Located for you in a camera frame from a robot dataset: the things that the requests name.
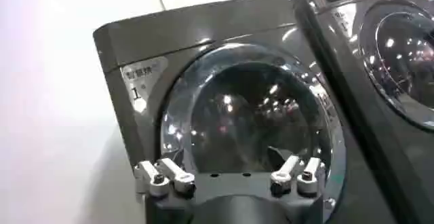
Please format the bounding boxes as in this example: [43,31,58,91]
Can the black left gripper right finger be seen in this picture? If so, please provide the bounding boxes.
[267,146,326,198]

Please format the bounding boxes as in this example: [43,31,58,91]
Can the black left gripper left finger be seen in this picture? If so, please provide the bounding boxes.
[133,148,197,199]

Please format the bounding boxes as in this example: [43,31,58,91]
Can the round glass dryer door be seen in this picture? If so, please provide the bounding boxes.
[159,43,347,224]
[358,3,434,132]

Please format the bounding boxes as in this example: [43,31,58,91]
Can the white number label sticker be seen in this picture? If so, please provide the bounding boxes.
[120,56,169,115]

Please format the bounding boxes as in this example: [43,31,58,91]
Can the grey dryer with control panel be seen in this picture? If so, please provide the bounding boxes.
[290,0,434,224]

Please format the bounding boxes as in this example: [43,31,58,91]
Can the grey dryer numbered one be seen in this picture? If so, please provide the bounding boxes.
[92,0,397,224]

